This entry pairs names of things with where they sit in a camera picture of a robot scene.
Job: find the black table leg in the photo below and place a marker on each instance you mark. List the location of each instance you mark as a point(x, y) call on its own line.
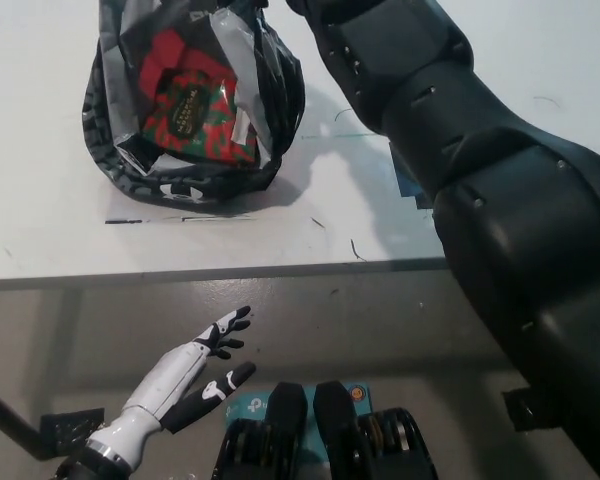
point(10, 420)

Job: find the clear tape patch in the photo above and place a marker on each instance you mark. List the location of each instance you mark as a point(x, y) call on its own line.
point(180, 219)

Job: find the teal cardboard box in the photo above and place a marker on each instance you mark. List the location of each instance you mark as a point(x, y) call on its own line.
point(245, 407)

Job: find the red green coffee bean bag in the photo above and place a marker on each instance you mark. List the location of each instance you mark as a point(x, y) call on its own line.
point(195, 115)

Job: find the black grey plastic bag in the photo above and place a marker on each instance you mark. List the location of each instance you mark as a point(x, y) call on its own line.
point(275, 100)

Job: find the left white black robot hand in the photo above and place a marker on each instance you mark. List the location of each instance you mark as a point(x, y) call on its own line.
point(160, 385)

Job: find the black tape patch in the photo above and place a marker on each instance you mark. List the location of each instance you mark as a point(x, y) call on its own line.
point(405, 185)

